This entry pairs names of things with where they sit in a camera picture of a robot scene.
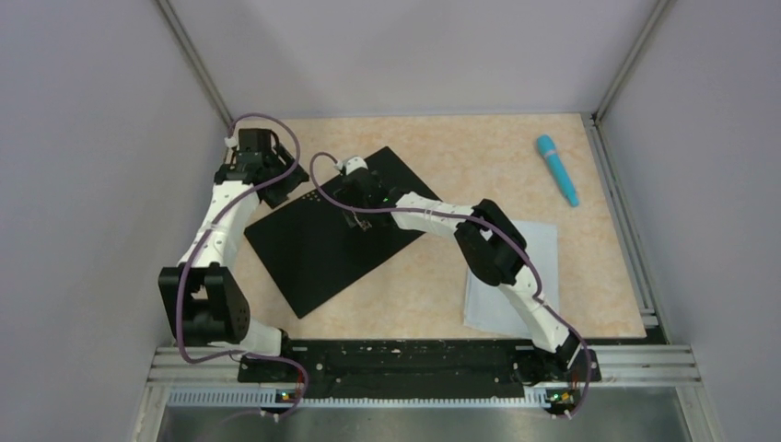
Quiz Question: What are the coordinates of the right aluminium corner post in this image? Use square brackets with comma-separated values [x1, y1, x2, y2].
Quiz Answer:
[591, 0, 676, 125]

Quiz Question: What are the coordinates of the aluminium front rail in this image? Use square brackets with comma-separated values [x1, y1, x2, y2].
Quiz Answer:
[146, 345, 701, 387]

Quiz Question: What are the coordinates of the white A4 file folder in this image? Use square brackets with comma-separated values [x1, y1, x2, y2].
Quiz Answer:
[243, 145, 442, 320]

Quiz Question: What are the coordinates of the left aluminium corner post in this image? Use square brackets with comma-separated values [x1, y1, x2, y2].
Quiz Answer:
[151, 0, 233, 127]

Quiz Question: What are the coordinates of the white slotted cable duct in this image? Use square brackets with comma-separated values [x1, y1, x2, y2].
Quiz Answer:
[167, 387, 551, 409]

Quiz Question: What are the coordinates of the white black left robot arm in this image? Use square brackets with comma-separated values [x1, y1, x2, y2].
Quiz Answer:
[157, 128, 309, 357]

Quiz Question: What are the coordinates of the aluminium corner post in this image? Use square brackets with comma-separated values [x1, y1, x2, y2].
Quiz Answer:
[591, 0, 676, 125]
[151, 0, 233, 127]

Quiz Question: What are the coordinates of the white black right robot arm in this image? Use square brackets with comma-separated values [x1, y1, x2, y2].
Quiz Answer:
[334, 157, 582, 370]

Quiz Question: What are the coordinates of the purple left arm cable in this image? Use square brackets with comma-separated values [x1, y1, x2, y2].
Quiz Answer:
[175, 111, 310, 422]

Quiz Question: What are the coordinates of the blue marker pen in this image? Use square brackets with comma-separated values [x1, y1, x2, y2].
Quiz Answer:
[536, 134, 579, 207]

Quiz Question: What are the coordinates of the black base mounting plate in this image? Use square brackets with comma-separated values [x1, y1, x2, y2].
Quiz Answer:
[238, 339, 601, 399]

